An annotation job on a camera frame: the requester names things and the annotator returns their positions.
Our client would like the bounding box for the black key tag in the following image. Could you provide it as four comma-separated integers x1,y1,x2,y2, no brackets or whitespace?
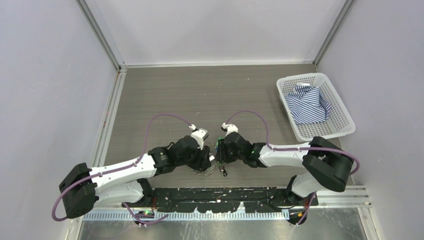
219,166,228,177

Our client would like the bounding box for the numbered metal key ring disc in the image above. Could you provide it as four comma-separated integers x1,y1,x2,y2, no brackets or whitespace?
191,141,218,177

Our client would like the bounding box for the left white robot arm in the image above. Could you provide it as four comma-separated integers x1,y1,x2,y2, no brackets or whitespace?
51,136,214,222

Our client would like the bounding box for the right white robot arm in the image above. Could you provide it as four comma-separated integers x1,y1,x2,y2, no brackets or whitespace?
215,132,354,205

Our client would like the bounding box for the green key tag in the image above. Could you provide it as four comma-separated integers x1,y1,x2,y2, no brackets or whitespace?
215,138,222,148

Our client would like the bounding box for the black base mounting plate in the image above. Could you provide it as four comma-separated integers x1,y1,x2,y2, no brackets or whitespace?
128,187,318,214

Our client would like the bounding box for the blue striped shirt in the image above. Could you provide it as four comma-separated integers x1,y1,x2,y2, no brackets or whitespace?
284,82,332,125

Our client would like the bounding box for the white plastic basket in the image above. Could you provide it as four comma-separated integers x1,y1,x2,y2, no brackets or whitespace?
276,73,356,142

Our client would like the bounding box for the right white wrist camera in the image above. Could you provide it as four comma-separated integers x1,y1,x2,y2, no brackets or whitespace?
221,122,239,136

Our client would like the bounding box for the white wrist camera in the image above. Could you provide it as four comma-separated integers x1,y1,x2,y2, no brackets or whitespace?
188,124,209,150
221,122,239,136

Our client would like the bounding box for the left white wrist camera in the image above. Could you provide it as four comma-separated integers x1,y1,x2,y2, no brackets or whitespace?
188,124,209,150

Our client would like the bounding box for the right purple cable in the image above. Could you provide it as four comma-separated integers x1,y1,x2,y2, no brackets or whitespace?
221,110,361,176

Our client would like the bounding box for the purple cable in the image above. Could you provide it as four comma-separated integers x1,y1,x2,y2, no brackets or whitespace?
51,113,198,222
221,110,361,176

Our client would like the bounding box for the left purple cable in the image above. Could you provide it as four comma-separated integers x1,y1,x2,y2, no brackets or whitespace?
51,113,198,222

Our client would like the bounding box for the aluminium frame rail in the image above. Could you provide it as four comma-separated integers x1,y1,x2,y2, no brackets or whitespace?
67,64,127,240

